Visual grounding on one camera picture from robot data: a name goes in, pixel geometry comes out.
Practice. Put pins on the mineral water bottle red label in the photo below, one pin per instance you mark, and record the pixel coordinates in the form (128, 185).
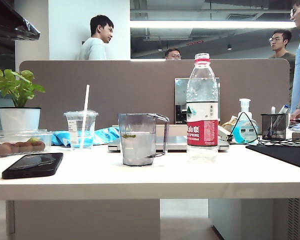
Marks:
(202, 112)

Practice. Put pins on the blue hand sanitizer pump bottle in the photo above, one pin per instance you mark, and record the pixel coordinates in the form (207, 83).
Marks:
(246, 130)

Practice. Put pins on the clear plastic pitcher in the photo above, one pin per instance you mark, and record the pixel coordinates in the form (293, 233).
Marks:
(137, 147)

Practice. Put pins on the silver Dell laptop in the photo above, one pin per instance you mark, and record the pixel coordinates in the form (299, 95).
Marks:
(175, 143)

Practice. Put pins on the silver framed mirror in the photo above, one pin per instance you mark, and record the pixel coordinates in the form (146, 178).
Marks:
(180, 100)

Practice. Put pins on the blue patterned cloth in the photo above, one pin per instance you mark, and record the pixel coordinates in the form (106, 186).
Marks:
(105, 136)

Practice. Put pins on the brown desk partition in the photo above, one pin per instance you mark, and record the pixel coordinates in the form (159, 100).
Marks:
(102, 87)

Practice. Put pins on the white drinking straw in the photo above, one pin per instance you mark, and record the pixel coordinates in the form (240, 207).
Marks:
(86, 100)

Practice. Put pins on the seated man behind partition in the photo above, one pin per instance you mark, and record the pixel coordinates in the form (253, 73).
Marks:
(173, 53)

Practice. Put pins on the clear plastic drink cup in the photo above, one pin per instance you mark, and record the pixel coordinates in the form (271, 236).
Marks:
(76, 127)

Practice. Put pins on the white stapler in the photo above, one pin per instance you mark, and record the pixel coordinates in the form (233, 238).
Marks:
(223, 135)

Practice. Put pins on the gold crumpled wrapper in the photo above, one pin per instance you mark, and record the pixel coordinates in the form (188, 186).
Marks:
(230, 121)

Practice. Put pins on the man in pale grey shirt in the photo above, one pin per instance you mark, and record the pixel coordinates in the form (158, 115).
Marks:
(93, 48)

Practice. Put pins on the long ceiling light strip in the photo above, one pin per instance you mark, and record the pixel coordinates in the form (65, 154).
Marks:
(202, 24)

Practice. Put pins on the brown kiwi fruit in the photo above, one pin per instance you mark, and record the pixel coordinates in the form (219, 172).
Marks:
(27, 146)
(39, 145)
(0, 149)
(15, 147)

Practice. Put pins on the green kiwi fruit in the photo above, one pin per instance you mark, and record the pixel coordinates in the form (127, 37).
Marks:
(33, 140)

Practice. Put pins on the white pen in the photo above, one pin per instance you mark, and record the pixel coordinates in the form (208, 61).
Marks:
(273, 110)

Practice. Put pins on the black mesh pen holder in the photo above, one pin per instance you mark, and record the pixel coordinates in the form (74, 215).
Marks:
(275, 127)

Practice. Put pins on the black smartphone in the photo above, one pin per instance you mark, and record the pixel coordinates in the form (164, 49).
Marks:
(32, 165)

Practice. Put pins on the white plant pot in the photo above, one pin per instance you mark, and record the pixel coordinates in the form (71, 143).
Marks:
(19, 118)

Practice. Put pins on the clear plastic fruit container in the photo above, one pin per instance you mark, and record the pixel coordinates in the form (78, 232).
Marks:
(20, 136)

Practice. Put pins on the blue and white marker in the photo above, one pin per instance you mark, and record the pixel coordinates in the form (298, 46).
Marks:
(285, 109)

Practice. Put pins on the black desk mat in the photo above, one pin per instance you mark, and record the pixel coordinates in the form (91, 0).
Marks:
(282, 155)

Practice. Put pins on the green leafy plant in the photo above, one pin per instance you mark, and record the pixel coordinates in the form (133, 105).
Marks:
(17, 85)

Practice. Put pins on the white vented cabinet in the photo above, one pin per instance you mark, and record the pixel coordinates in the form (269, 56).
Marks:
(260, 220)

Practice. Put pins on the man with glasses dark shirt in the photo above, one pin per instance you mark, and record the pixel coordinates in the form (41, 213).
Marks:
(282, 42)

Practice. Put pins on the black plastic-wrapped shelf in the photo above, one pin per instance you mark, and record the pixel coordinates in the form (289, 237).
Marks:
(7, 22)

